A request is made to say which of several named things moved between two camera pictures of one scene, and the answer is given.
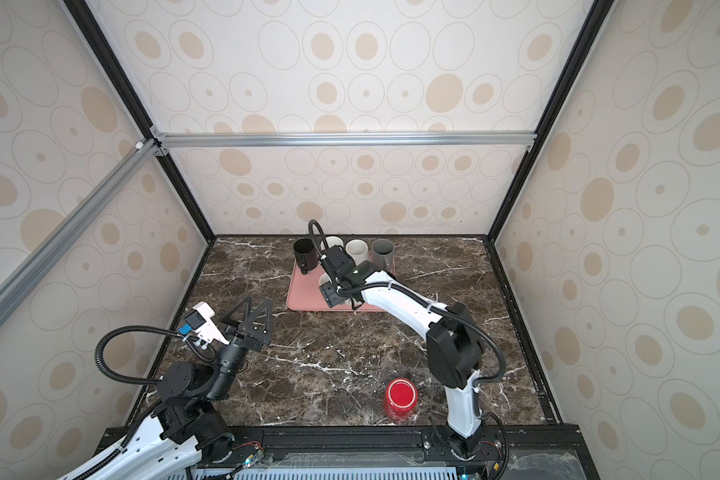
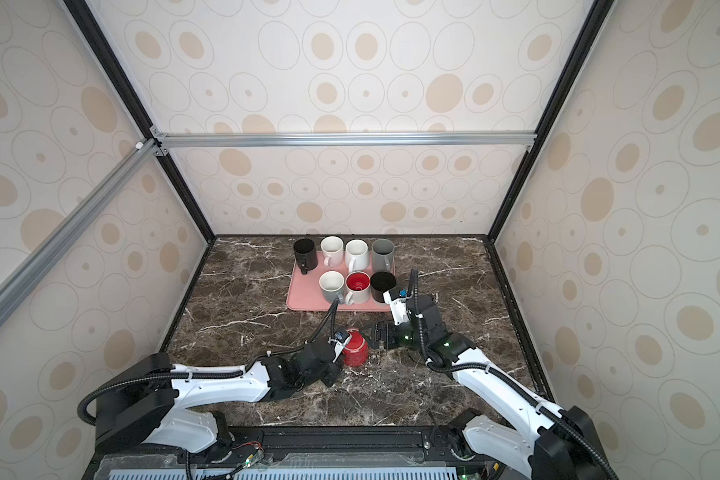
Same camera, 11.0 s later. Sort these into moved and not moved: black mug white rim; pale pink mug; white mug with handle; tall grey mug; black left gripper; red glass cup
Moved: black left gripper; red glass cup
Not moved: tall grey mug; pale pink mug; black mug white rim; white mug with handle
